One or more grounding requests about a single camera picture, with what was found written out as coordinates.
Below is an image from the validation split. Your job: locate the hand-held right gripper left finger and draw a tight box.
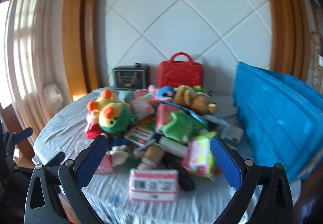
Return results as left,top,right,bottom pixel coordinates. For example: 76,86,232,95
24,135,109,224

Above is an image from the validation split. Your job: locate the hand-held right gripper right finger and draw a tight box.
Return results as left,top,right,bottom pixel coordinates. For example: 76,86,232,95
210,135,296,224

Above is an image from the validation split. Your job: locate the pink striped tissue packet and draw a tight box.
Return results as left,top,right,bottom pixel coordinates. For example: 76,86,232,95
129,169,179,202

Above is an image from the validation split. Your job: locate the grey cloth-covered desktop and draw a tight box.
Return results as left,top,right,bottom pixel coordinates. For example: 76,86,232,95
33,85,302,224

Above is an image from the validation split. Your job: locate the small pink box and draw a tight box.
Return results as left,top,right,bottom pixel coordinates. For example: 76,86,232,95
94,155,114,174

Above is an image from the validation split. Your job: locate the pink yellow snack packet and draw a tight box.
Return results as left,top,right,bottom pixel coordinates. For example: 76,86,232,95
182,136,217,179

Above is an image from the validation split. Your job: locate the small white plush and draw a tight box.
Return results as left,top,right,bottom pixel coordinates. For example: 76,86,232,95
109,145,129,166

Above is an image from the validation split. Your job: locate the yellow duck plush green outfit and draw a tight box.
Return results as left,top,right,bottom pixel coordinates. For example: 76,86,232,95
87,89,138,136

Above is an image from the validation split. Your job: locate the green yellow medicine box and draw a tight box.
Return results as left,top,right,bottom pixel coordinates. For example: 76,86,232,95
124,117,157,147

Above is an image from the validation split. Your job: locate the green plush toy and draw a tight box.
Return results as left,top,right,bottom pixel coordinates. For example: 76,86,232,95
161,110,209,142

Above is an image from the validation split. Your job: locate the brown medicine bottle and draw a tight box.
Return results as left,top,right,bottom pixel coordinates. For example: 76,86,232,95
137,143,166,170

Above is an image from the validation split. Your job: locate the blue foam board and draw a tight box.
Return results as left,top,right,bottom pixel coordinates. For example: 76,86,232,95
233,61,323,180

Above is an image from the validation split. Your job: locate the brown teddy bear plush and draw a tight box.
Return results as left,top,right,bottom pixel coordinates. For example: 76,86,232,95
173,85,219,115

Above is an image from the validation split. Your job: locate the white pink pad packet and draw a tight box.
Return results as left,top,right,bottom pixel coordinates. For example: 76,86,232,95
129,98,155,120

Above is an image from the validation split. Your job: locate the teal and pink plush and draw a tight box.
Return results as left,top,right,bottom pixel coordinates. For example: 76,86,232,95
119,90,137,103

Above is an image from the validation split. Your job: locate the pink rectangular box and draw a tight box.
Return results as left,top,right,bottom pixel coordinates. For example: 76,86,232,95
155,103,177,134

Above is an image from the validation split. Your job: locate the green frog plush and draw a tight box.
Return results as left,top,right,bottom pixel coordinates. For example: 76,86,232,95
194,85,210,95

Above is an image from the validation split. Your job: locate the white plastic bag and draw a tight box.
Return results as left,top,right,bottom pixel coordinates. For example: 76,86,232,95
43,83,63,106

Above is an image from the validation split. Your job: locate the black stand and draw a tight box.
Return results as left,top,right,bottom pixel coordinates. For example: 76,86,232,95
0,126,34,189

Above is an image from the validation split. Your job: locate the black gift bag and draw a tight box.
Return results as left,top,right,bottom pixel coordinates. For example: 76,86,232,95
112,63,150,90

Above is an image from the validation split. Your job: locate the red plastic carry case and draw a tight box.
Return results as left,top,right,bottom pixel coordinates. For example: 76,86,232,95
158,52,203,90

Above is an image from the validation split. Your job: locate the white curtain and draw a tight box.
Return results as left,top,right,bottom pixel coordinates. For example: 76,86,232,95
4,0,63,149

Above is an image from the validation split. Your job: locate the wooden door frame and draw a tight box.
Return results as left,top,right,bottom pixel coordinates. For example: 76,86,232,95
62,0,109,102
257,0,313,81

